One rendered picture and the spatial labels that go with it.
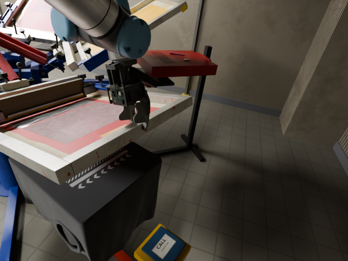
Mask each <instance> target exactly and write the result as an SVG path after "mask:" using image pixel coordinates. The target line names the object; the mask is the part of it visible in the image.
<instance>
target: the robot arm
mask: <svg viewBox="0 0 348 261"><path fill-rule="evenodd" d="M44 1H45V2H46V3H48V4H49V5H50V6H52V8H51V12H50V19H51V24H52V27H53V30H54V32H55V33H56V35H57V37H58V38H59V39H60V40H62V41H64V42H72V41H73V42H77V41H85V42H87V43H89V44H92V45H95V46H97V47H100V48H103V49H106V50H107V51H108V56H109V60H111V63H109V64H105V66H106V71H107V75H108V80H109V84H110V85H108V86H106V89H107V93H108V98H109V102H110V104H112V103H113V104H114V105H119V106H123V111H122V112H121V113H120V114H119V120H121V121H123V120H129V121H130V123H132V122H134V123H135V124H137V123H142V125H143V129H144V131H145V130H146V129H147V127H148V123H149V117H150V99H149V96H148V93H147V90H146V89H145V87H147V88H156V87H157V85H158V80H156V79H154V78H153V77H151V76H149V75H147V74H145V73H144V72H142V71H140V70H138V69H137V68H135V67H132V65H135V64H137V59H139V58H141V57H142V56H144V55H145V53H146V52H147V50H148V47H149V46H150V42H151V31H150V28H149V26H148V24H147V22H146V21H145V20H143V19H141V18H138V17H137V16H134V15H132V16H131V11H130V8H129V3H128V0H44ZM109 91H110V93H111V97H112V99H110V95H109ZM137 101H140V102H137ZM135 108H136V113H135Z"/></svg>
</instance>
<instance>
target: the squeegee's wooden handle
mask: <svg viewBox="0 0 348 261"><path fill-rule="evenodd" d="M83 85H85V84H84V80H83V79H82V78H79V79H75V80H71V81H67V82H63V83H59V84H55V85H51V86H47V87H44V88H40V89H36V90H32V91H28V92H24V93H20V94H16V95H11V96H7V97H3V98H0V109H2V113H3V115H4V117H5V118H7V117H6V115H9V114H12V113H15V112H19V111H22V110H25V109H28V108H32V107H35V106H39V105H42V104H45V103H49V102H52V101H54V100H58V99H61V98H64V97H68V96H71V95H75V94H78V93H81V92H82V93H84V92H83V88H82V87H83Z"/></svg>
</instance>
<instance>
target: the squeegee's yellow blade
mask: <svg viewBox="0 0 348 261"><path fill-rule="evenodd" d="M82 96H85V95H80V96H77V97H74V98H71V99H67V100H64V101H61V102H58V103H55V104H52V105H48V106H45V107H42V108H39V109H36V110H33V111H29V112H26V113H23V114H20V115H17V116H14V117H11V118H5V119H6V121H8V120H11V119H14V118H17V117H20V116H23V115H26V114H29V113H32V112H35V111H39V110H42V109H45V108H48V107H51V106H55V105H58V104H61V103H64V102H67V101H70V100H73V99H76V98H79V97H82Z"/></svg>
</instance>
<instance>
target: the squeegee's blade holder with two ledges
mask: <svg viewBox="0 0 348 261"><path fill-rule="evenodd" d="M80 95H83V93H82V92H81V93H78V94H75V95H71V96H68V97H64V98H61V99H58V100H54V101H51V102H49V103H45V104H42V105H39V106H35V107H32V108H28V109H25V110H22V111H19V112H15V113H12V114H9V115H6V117H7V118H11V117H14V116H17V115H20V114H23V113H26V112H29V111H33V110H36V109H39V108H42V107H45V106H48V105H52V104H55V103H58V102H62V101H64V100H67V99H71V98H74V97H77V96H80Z"/></svg>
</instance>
